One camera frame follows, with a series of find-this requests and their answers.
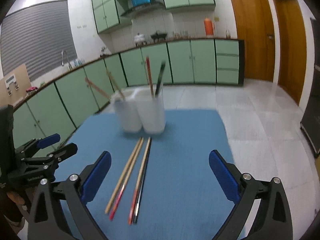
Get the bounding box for red patterned chopstick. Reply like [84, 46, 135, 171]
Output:
[107, 139, 144, 220]

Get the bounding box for wooden chopstick with red end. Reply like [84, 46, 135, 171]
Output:
[105, 137, 143, 214]

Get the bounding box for black chopstick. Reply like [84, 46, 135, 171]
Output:
[131, 137, 152, 224]
[155, 61, 166, 97]

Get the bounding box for plain wooden chopstick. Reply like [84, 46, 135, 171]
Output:
[106, 69, 125, 100]
[85, 77, 111, 100]

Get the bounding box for red-tipped wooden chopstick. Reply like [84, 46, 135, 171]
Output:
[146, 56, 154, 97]

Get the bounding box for green lower kitchen cabinets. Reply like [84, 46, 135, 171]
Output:
[13, 38, 245, 146]

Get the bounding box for blue table mat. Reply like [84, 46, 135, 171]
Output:
[55, 109, 234, 239]

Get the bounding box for chrome sink faucet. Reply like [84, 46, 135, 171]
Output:
[61, 50, 73, 71]

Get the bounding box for white two-compartment utensil holder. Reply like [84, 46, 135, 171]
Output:
[111, 86, 166, 134]

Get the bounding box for black glass cabinet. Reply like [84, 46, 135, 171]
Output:
[300, 20, 319, 158]

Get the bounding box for metal kettle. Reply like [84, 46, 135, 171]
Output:
[100, 47, 112, 57]

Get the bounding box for grey window blind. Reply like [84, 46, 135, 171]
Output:
[1, 0, 78, 81]

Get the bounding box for glass jar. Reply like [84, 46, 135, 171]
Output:
[226, 29, 231, 39]

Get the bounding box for black wok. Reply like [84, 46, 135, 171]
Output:
[150, 31, 168, 43]

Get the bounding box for orange thermos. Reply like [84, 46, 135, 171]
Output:
[203, 18, 214, 36]

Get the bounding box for black range hood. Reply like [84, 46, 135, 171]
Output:
[119, 0, 165, 19]

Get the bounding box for wooden door with handle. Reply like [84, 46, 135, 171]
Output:
[231, 0, 275, 82]

